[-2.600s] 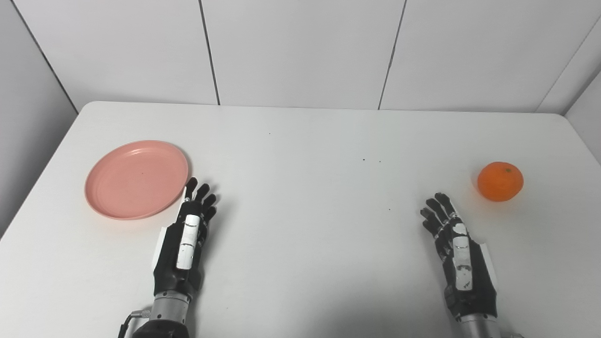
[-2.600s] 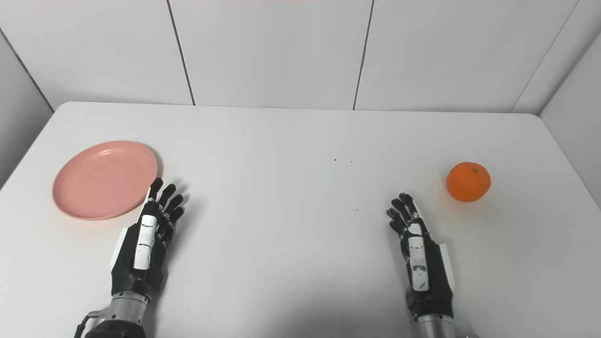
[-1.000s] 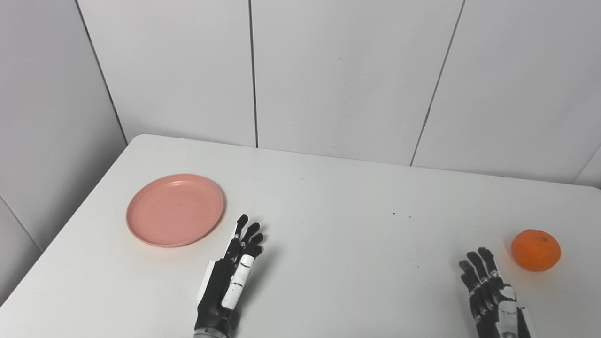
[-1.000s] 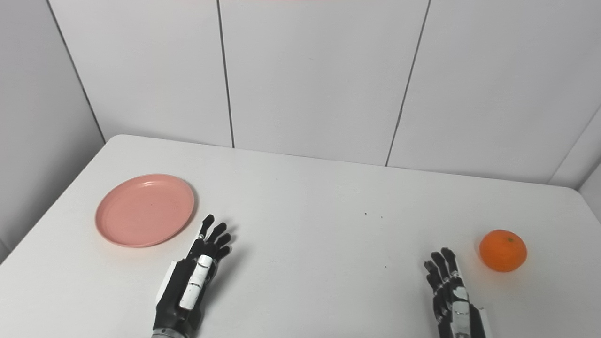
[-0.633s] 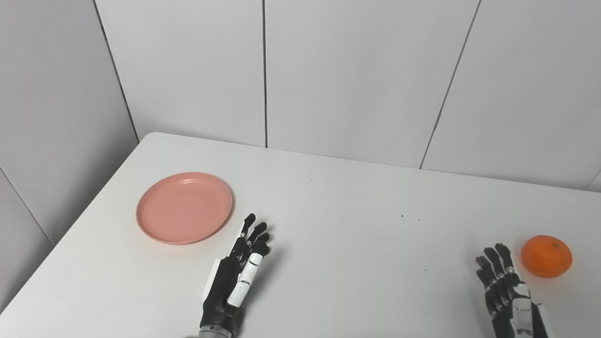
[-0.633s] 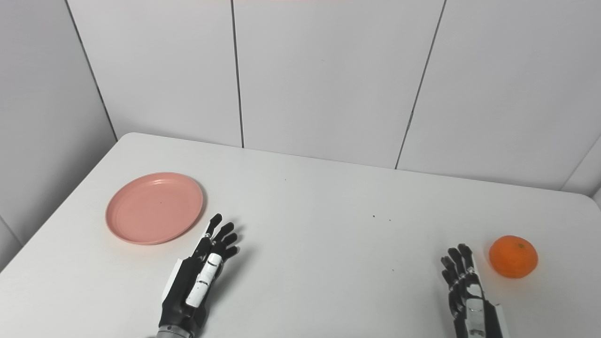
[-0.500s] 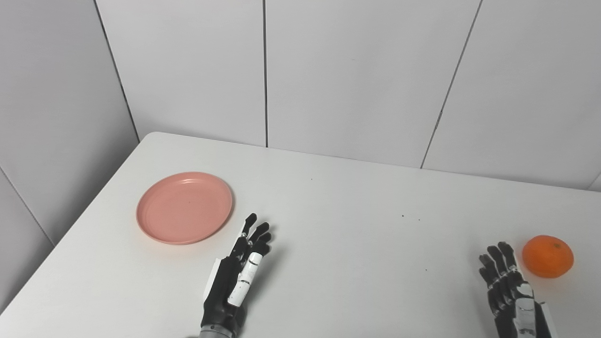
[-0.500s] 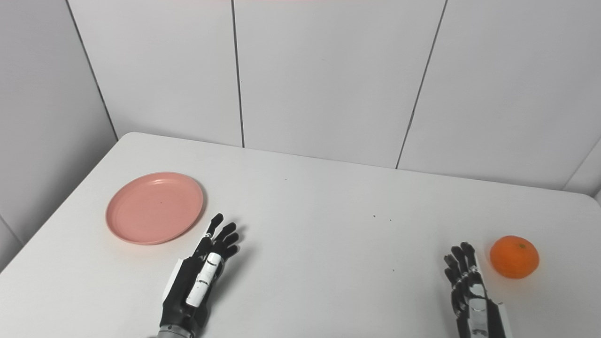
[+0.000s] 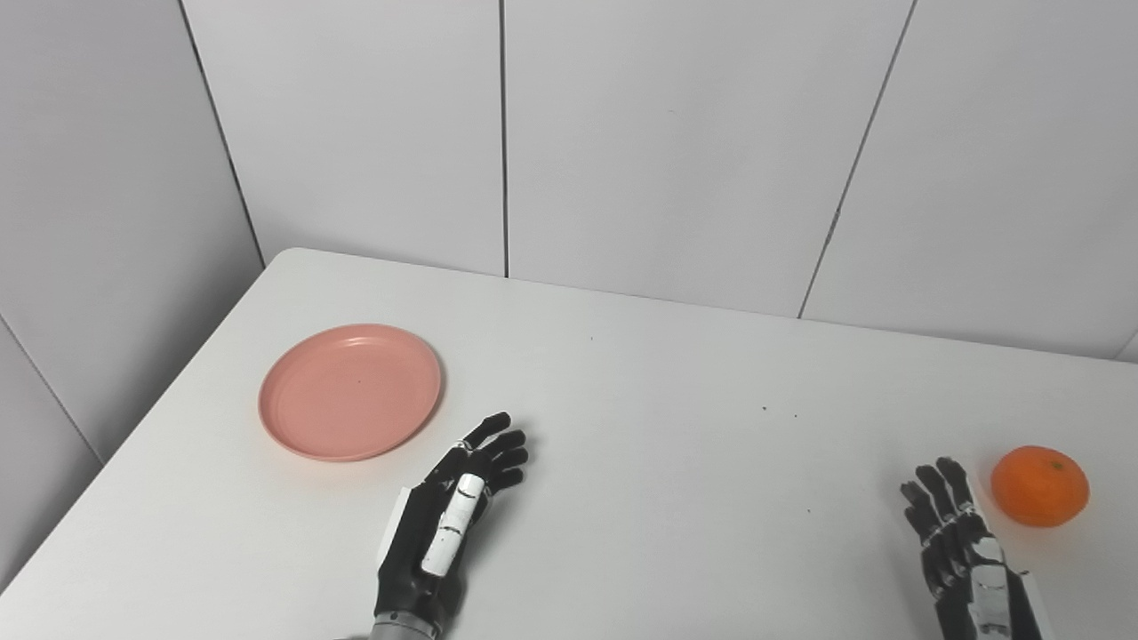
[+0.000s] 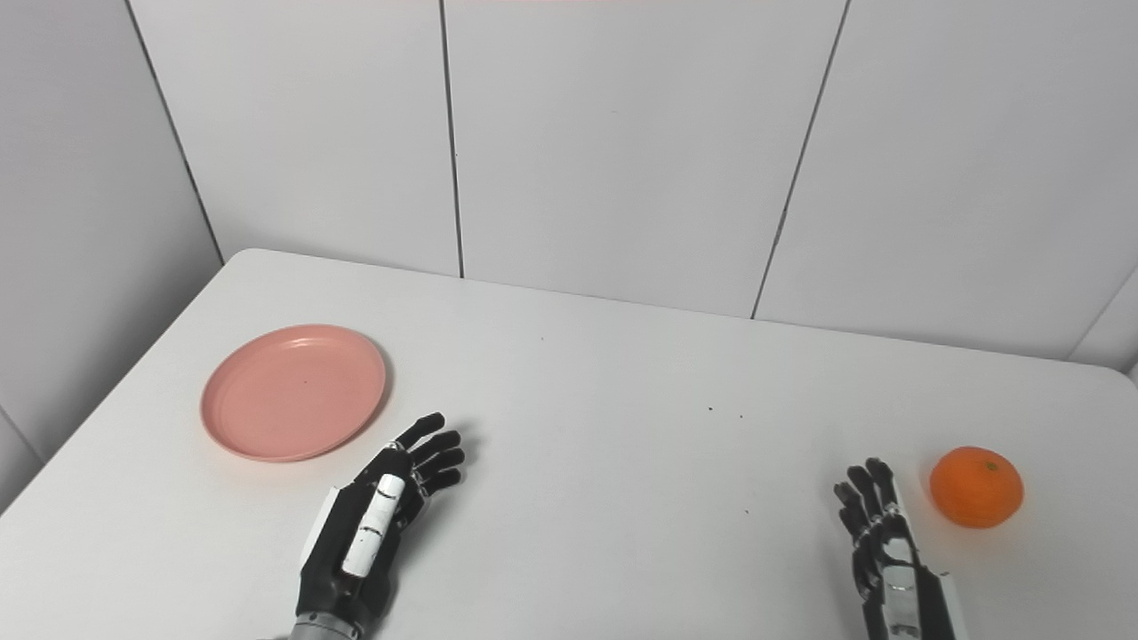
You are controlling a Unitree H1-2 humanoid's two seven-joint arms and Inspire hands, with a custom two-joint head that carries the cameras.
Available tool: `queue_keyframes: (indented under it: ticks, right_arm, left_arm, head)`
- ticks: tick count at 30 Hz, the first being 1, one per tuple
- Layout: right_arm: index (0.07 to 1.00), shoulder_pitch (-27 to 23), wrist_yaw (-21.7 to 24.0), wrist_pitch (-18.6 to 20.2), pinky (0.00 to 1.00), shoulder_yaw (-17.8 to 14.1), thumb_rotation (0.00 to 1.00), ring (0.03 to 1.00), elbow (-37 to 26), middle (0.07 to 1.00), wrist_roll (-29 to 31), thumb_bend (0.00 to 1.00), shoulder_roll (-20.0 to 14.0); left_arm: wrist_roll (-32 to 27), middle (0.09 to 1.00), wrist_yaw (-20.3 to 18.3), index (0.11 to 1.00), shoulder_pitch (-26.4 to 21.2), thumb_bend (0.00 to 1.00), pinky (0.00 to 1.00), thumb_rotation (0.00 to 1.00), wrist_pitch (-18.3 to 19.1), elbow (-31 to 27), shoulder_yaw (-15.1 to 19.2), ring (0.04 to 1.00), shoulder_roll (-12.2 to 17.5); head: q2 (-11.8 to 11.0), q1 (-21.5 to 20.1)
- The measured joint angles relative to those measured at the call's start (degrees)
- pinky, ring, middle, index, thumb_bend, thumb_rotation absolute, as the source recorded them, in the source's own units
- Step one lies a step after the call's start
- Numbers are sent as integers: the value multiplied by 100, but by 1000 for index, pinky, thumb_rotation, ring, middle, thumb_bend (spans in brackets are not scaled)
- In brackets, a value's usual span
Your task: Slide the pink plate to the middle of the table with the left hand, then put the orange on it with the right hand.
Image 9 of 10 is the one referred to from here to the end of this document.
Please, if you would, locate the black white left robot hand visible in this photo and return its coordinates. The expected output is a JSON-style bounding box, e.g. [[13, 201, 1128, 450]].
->
[[373, 412, 530, 628]]

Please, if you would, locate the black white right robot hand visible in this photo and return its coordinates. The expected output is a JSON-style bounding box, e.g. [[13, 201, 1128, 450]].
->
[[900, 457, 1054, 640]]

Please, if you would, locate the orange fruit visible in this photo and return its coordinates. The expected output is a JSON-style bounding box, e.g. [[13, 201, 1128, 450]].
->
[[990, 445, 1091, 528]]

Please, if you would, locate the pink round plate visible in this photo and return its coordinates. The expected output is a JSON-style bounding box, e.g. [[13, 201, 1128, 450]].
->
[[258, 324, 443, 463]]

